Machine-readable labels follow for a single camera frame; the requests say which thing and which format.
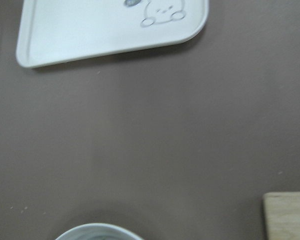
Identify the white round plate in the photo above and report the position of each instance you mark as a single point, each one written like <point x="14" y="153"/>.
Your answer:
<point x="98" y="231"/>

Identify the cream rectangular tray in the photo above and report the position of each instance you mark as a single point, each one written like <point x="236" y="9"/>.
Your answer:
<point x="54" y="32"/>

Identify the bamboo cutting board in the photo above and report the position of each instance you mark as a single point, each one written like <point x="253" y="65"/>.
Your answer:
<point x="282" y="215"/>

